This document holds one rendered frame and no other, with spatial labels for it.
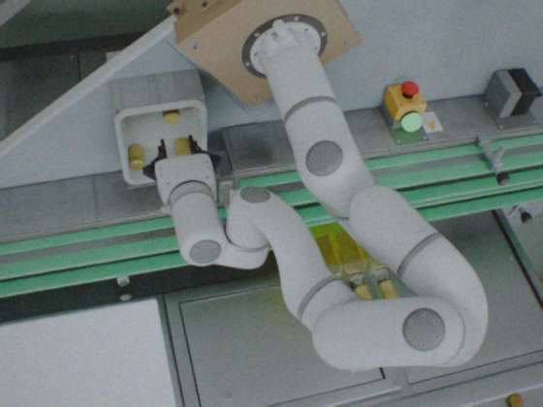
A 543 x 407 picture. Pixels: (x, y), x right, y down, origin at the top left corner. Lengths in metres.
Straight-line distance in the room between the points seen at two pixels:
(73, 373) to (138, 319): 0.18
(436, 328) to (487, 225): 1.02
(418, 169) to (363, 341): 0.69
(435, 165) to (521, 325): 0.47
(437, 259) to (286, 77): 0.39
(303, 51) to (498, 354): 0.89
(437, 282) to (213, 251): 0.34
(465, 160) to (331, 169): 0.61
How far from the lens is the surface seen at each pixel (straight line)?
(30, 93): 1.95
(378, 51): 1.36
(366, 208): 0.89
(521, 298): 1.69
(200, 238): 0.96
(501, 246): 1.75
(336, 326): 0.81
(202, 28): 1.05
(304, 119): 0.98
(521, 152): 1.55
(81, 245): 1.36
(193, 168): 1.10
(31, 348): 1.46
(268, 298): 1.47
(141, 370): 1.40
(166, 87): 1.21
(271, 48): 1.07
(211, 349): 1.41
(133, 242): 1.35
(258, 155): 1.34
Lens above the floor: 1.65
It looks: 32 degrees down
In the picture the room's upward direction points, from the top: 163 degrees clockwise
